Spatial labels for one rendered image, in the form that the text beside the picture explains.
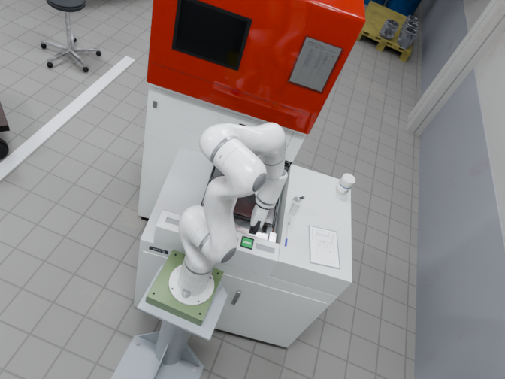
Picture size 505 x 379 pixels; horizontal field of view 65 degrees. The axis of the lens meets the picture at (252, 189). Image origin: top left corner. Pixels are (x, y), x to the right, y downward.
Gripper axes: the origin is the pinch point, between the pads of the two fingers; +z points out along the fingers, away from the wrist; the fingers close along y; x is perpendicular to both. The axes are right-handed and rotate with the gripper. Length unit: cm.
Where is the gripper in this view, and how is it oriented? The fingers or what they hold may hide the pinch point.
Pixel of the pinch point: (253, 229)
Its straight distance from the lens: 168.4
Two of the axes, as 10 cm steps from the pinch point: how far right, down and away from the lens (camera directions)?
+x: 9.5, 2.8, 1.0
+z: -2.9, 7.6, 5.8
